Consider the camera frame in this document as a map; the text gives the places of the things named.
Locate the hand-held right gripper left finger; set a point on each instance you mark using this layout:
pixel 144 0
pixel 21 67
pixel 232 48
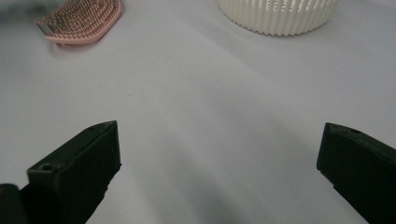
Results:
pixel 77 168

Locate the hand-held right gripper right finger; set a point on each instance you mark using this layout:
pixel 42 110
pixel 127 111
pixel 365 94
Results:
pixel 361 168

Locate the white slotted plastic basket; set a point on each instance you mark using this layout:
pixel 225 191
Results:
pixel 277 15

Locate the pink hairbrush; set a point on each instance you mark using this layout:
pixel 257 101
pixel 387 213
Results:
pixel 81 20

